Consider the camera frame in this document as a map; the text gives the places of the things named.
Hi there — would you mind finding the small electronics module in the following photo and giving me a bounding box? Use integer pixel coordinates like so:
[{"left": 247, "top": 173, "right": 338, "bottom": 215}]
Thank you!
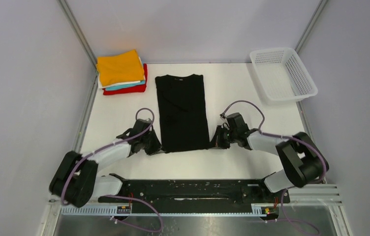
[
  {"left": 262, "top": 207, "right": 279, "bottom": 215},
  {"left": 116, "top": 205, "right": 131, "bottom": 215}
]

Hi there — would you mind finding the black t shirt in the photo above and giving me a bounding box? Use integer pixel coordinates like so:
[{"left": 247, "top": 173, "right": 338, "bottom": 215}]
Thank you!
[{"left": 155, "top": 74, "right": 210, "bottom": 153}]

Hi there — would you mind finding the orange folded t shirt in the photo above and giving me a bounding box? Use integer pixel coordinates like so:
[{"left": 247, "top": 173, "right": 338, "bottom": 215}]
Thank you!
[{"left": 96, "top": 50, "right": 145, "bottom": 88}]

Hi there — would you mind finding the white slotted cable duct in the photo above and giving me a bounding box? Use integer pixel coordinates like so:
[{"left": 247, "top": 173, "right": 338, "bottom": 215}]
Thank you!
[{"left": 61, "top": 204, "right": 267, "bottom": 217}]

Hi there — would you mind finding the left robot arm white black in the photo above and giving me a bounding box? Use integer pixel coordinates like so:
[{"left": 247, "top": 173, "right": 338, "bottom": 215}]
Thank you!
[{"left": 49, "top": 119, "right": 161, "bottom": 207}]

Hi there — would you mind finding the red folded t shirt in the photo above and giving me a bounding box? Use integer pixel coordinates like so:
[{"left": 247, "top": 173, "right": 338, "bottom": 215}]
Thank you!
[{"left": 103, "top": 63, "right": 148, "bottom": 96}]

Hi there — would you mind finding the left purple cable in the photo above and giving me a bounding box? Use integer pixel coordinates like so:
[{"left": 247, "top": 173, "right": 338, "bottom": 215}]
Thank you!
[{"left": 60, "top": 108, "right": 164, "bottom": 234}]

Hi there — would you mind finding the white plastic basket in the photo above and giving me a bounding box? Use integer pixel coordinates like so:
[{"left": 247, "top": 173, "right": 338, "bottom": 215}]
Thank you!
[{"left": 249, "top": 47, "right": 318, "bottom": 105}]

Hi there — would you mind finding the left small electronics module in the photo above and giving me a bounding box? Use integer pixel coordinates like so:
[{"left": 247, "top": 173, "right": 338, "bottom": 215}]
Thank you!
[{"left": 116, "top": 205, "right": 131, "bottom": 215}]

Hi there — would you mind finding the right small electronics module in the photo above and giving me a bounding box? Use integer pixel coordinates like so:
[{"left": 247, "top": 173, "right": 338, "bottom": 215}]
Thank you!
[{"left": 262, "top": 207, "right": 279, "bottom": 215}]

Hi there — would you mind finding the teal folded t shirt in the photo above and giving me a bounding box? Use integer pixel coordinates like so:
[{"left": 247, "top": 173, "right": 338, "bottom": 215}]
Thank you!
[{"left": 103, "top": 72, "right": 146, "bottom": 91}]

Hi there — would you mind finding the white folded t shirt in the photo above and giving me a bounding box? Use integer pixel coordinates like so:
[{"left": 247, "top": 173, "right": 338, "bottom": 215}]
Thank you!
[{"left": 97, "top": 56, "right": 146, "bottom": 90}]

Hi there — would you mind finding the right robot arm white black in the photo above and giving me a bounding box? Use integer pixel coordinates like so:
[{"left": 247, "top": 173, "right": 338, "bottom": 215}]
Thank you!
[{"left": 210, "top": 113, "right": 329, "bottom": 203}]

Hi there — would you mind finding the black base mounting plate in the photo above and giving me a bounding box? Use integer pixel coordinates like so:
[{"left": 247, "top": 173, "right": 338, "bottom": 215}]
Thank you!
[{"left": 98, "top": 174, "right": 290, "bottom": 213}]

